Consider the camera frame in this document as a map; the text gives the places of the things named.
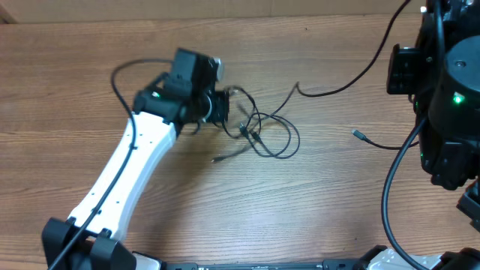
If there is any short black usb cable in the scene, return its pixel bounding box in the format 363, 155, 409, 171
211, 112, 301, 164

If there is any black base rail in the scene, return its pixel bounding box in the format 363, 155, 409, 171
130, 245, 387, 270

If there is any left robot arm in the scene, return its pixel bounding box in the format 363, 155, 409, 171
41, 48, 229, 269

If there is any long black usb cable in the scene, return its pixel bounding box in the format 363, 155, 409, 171
220, 0, 421, 151

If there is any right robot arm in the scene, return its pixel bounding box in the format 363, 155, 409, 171
381, 0, 479, 269

